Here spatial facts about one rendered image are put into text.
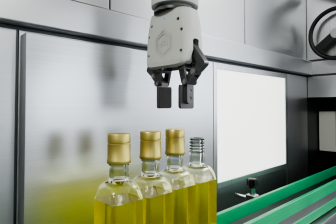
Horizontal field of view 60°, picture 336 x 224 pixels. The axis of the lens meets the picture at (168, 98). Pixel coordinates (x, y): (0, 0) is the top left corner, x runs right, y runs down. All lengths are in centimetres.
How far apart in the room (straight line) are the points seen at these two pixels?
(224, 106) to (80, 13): 46
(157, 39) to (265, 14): 66
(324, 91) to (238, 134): 58
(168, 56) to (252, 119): 51
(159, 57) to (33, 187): 30
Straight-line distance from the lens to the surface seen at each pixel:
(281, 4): 125
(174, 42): 49
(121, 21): 62
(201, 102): 75
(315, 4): 145
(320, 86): 138
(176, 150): 50
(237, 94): 88
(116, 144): 43
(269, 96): 104
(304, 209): 90
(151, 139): 46
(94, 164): 57
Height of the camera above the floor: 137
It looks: 2 degrees up
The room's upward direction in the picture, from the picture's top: straight up
